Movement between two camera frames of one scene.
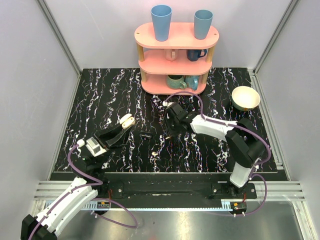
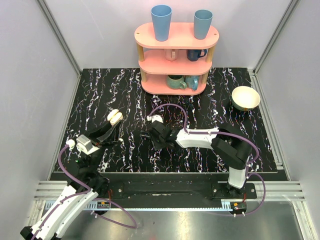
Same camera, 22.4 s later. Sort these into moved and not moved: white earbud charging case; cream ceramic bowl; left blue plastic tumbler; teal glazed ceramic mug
Moved: white earbud charging case
Not moved: left blue plastic tumbler; cream ceramic bowl; teal glazed ceramic mug
